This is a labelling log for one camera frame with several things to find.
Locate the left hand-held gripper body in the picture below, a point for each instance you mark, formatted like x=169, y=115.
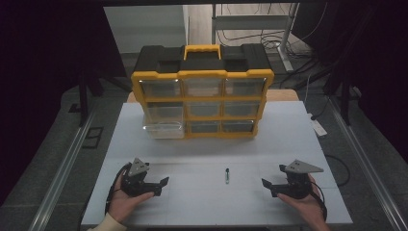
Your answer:
x=137, y=179

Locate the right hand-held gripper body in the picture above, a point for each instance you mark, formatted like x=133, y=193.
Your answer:
x=298, y=181

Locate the small black screw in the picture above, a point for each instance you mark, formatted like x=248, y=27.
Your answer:
x=227, y=177

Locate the clear plastic drawer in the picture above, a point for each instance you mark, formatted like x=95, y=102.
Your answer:
x=164, y=130

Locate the yellow black drawer organizer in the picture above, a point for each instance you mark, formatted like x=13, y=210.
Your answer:
x=202, y=65

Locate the person's left hand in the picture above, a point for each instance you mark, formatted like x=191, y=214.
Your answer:
x=126, y=202

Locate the person's right hand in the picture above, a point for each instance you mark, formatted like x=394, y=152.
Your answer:
x=304, y=207

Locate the white power strip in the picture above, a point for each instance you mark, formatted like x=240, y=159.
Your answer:
x=318, y=126

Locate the wooden table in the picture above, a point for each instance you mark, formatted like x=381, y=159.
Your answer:
x=282, y=95

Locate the black metal stand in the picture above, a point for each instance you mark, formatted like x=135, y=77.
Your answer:
x=84, y=96
x=344, y=96

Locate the dark curtain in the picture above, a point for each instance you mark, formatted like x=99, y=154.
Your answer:
x=38, y=80
x=378, y=70

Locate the black rectangular floor frame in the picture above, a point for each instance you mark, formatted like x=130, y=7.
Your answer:
x=93, y=137

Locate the aluminium floor rail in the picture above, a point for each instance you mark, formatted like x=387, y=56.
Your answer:
x=62, y=173
x=369, y=173

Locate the white desk frame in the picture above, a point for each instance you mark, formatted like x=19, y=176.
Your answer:
x=250, y=22

